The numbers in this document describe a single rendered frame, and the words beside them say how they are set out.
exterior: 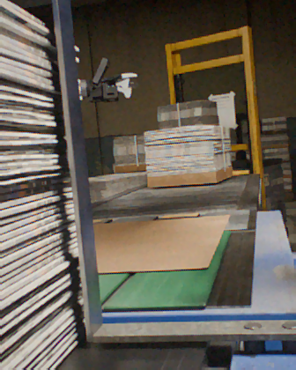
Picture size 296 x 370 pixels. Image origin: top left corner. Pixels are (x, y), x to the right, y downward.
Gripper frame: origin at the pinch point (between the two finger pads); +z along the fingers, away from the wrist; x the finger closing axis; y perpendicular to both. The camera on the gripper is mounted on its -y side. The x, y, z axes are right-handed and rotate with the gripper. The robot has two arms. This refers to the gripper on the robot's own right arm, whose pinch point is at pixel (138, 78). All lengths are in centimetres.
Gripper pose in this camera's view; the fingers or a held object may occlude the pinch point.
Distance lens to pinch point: 204.5
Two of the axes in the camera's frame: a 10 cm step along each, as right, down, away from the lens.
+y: 0.9, 9.9, -0.8
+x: -0.3, -0.8, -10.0
